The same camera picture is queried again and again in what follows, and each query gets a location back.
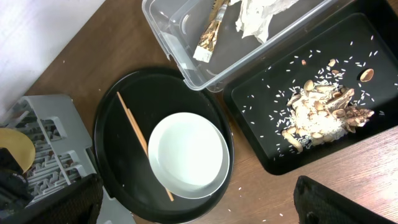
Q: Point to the left wooden chopstick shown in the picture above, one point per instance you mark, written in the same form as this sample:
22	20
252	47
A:
124	106

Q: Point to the wooden chopstick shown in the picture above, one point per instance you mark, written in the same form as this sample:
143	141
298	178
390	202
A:
124	106
138	132

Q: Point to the white round plate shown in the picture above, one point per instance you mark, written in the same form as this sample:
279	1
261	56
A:
189	155

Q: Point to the right wooden chopstick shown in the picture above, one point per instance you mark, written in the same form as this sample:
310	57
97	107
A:
138	132

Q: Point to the clear plastic waste bin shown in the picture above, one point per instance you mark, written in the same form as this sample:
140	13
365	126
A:
178	25

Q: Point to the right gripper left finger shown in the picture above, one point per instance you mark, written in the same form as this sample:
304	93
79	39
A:
79	203

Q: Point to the white paper napkin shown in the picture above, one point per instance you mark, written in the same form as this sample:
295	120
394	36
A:
255	16

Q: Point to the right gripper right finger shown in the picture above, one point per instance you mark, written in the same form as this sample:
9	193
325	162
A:
317	204

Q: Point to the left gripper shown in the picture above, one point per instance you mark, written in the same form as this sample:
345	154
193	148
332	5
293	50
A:
14	186

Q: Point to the black rectangular waste tray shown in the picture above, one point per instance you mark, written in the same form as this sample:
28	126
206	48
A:
375	16

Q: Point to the grey plastic dishwasher rack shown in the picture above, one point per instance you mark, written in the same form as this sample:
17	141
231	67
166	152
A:
62	143

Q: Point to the rice and nut shell scraps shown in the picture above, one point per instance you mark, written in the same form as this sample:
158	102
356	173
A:
328	92

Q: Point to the round black serving tray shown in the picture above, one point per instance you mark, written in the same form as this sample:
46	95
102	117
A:
151	94

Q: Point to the yellow plastic bowl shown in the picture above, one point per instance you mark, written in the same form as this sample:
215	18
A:
20	147

